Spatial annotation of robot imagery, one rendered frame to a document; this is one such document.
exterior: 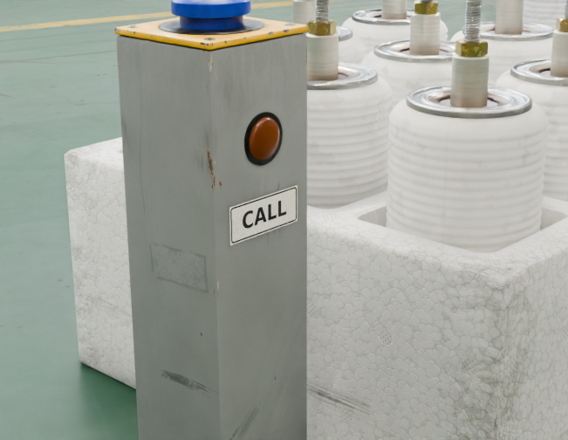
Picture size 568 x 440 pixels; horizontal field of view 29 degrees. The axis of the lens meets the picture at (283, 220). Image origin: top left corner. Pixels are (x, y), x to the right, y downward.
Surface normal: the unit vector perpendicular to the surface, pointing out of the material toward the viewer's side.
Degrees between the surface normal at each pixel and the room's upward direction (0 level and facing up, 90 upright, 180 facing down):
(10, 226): 0
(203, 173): 90
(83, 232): 90
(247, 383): 90
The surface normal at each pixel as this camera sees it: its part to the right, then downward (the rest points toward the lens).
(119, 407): 0.00, -0.95
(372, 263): -0.68, 0.25
